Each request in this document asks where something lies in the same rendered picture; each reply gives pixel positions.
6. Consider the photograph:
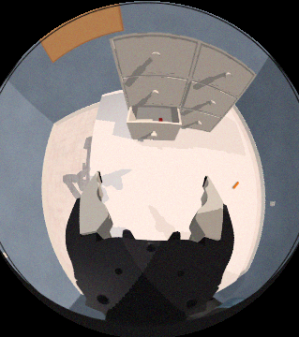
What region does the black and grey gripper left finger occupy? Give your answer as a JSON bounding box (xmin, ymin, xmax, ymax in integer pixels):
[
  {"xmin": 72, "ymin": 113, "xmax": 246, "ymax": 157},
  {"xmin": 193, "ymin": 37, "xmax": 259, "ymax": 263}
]
[{"xmin": 66, "ymin": 171, "xmax": 113, "ymax": 280}]

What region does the beige chest of drawers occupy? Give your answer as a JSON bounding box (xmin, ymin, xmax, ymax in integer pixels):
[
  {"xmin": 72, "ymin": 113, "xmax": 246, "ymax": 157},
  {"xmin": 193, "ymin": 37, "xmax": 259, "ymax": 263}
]
[{"xmin": 109, "ymin": 33, "xmax": 257, "ymax": 132}]

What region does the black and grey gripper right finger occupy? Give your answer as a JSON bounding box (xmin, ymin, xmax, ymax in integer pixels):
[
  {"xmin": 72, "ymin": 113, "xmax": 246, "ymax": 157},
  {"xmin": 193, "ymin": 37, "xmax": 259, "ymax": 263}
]
[{"xmin": 189, "ymin": 176, "xmax": 234, "ymax": 286}]

